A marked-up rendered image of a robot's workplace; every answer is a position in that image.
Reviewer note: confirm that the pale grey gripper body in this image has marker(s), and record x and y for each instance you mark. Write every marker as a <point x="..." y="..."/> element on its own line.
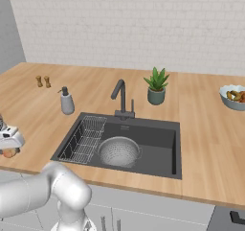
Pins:
<point x="12" y="141"/>

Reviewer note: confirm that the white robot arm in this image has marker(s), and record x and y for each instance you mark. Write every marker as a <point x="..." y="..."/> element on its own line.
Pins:
<point x="28" y="191"/>

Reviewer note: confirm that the orange peach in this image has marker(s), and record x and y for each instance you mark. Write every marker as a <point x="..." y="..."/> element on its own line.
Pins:
<point x="9" y="152"/>

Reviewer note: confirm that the silver metal colander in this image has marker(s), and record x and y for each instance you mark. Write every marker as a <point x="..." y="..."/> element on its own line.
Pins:
<point x="118" y="151"/>

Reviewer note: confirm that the dark grey sink faucet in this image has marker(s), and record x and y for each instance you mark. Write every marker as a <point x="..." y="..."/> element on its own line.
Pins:
<point x="121" y="96"/>

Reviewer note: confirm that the dark grey faucet lever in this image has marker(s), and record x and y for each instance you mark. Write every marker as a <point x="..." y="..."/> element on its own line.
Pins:
<point x="132" y="105"/>

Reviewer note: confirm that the dark grey sink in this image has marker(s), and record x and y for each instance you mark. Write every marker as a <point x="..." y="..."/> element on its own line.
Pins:
<point x="159" y="158"/>

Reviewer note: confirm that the small wooden shaker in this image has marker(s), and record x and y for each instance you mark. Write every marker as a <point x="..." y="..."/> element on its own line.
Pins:
<point x="47" y="82"/>
<point x="39" y="81"/>

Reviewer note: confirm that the grey soap dispenser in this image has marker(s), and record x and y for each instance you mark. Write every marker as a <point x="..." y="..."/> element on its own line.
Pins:
<point x="67" y="103"/>

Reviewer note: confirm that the grey cupboard door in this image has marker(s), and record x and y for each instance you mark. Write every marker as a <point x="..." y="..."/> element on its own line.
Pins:
<point x="159" y="220"/>
<point x="99" y="214"/>

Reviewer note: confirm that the grey drawer front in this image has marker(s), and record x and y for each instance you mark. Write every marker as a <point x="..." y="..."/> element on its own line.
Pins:
<point x="150" y="203"/>

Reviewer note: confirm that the green plant in grey pot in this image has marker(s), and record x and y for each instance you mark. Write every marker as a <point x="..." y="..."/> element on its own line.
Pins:
<point x="156" y="92"/>

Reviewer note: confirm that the dark grey dishwasher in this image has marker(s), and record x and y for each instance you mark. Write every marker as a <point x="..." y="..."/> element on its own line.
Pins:
<point x="223" y="220"/>

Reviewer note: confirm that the grey bowl of fruit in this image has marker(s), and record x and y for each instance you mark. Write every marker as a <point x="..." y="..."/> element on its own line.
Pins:
<point x="234" y="102"/>

